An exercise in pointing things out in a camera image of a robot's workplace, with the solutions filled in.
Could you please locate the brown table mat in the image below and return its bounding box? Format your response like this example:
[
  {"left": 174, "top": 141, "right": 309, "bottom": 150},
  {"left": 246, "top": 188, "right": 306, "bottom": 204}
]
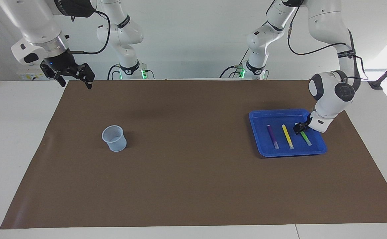
[{"left": 0, "top": 79, "right": 387, "bottom": 229}]

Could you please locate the purple pen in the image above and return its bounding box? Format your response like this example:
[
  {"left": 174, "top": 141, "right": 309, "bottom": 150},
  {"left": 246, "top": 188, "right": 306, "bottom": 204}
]
[{"left": 267, "top": 124, "right": 279, "bottom": 149}]

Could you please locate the green pen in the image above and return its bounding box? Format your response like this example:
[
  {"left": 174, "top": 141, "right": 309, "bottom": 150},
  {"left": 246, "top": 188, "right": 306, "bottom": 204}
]
[{"left": 300, "top": 130, "right": 312, "bottom": 146}]

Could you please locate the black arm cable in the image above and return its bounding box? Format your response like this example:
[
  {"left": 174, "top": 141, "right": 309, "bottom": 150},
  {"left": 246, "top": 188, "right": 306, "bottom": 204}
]
[
  {"left": 270, "top": 0, "right": 369, "bottom": 83},
  {"left": 69, "top": 9, "right": 111, "bottom": 55}
]

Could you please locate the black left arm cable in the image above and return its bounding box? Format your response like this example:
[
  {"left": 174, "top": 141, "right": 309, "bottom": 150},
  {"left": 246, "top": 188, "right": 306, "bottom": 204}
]
[{"left": 270, "top": 0, "right": 369, "bottom": 83}]

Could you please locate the black clamp stand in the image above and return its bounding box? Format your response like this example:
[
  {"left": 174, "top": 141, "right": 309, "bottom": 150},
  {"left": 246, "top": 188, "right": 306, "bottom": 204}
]
[{"left": 368, "top": 53, "right": 387, "bottom": 90}]

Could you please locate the blue plastic tray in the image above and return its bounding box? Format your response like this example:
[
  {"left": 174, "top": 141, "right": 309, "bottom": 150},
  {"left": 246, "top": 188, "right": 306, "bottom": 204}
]
[{"left": 249, "top": 109, "right": 328, "bottom": 158}]

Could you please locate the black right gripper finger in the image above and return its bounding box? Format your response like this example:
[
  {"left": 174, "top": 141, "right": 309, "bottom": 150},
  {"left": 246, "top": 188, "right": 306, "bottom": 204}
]
[
  {"left": 40, "top": 61, "right": 67, "bottom": 88},
  {"left": 69, "top": 62, "right": 96, "bottom": 90}
]

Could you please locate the clear plastic cup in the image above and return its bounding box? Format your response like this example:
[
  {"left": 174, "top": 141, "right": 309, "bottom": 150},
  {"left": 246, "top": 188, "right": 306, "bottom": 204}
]
[{"left": 102, "top": 125, "right": 127, "bottom": 152}]

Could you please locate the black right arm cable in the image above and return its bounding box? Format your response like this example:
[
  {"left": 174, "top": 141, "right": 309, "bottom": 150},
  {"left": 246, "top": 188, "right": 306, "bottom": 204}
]
[{"left": 69, "top": 9, "right": 111, "bottom": 55}]

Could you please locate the white socket box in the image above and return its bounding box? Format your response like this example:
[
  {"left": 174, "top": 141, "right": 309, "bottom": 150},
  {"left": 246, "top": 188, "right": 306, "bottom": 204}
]
[{"left": 17, "top": 65, "right": 44, "bottom": 81}]

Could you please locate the black base cable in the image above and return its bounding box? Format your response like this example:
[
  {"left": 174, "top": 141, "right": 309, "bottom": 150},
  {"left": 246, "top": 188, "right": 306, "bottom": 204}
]
[
  {"left": 220, "top": 50, "right": 251, "bottom": 78},
  {"left": 107, "top": 64, "right": 122, "bottom": 80}
]

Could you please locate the yellow pen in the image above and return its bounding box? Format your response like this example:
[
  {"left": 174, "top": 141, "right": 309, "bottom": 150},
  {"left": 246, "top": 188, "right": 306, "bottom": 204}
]
[{"left": 282, "top": 124, "right": 294, "bottom": 149}]

